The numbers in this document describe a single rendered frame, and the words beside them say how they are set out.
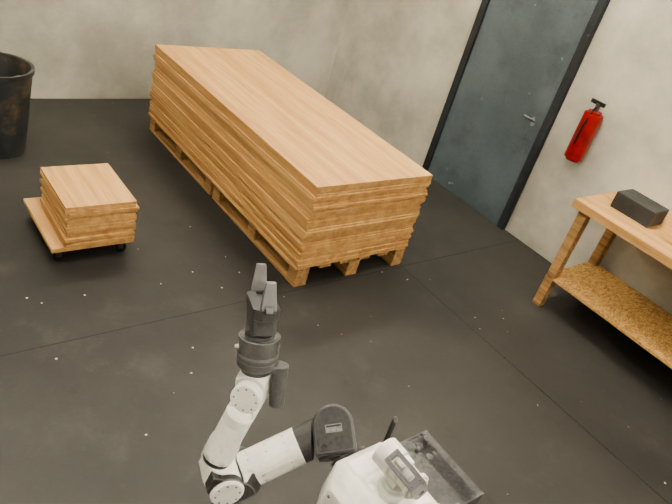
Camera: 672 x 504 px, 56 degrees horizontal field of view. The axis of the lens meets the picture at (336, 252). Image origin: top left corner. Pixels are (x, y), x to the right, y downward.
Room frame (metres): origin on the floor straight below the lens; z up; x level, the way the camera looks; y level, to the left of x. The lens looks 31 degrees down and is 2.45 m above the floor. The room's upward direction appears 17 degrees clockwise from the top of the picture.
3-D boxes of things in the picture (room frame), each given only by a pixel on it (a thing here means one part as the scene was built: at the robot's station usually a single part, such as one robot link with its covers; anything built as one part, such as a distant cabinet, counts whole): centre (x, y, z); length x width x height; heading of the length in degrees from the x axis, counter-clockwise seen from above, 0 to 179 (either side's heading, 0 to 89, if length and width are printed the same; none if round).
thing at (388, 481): (0.92, -0.26, 1.44); 0.10 x 0.07 x 0.09; 45
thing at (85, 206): (3.33, 1.64, 0.20); 0.61 x 0.51 x 0.40; 45
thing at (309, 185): (4.68, 0.73, 0.39); 2.46 x 1.04 x 0.78; 45
